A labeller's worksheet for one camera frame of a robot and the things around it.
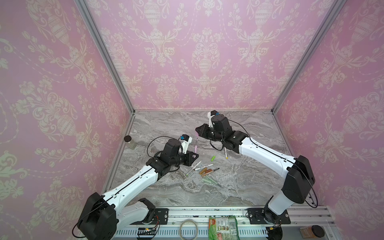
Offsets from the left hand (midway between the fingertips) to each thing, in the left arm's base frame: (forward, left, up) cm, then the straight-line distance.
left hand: (198, 157), depth 77 cm
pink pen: (+8, +1, +7) cm, 11 cm away
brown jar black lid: (-30, -49, -7) cm, 58 cm away
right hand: (+12, +2, +8) cm, 15 cm away
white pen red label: (+1, 0, -16) cm, 16 cm away
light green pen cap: (+8, -10, -16) cm, 20 cm away
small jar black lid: (+15, +44, -7) cm, 47 cm away
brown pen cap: (0, -3, -17) cm, 17 cm away
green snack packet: (-29, -12, -14) cm, 34 cm away
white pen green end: (+2, +2, -17) cm, 17 cm away
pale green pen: (-4, -7, -17) cm, 19 cm away
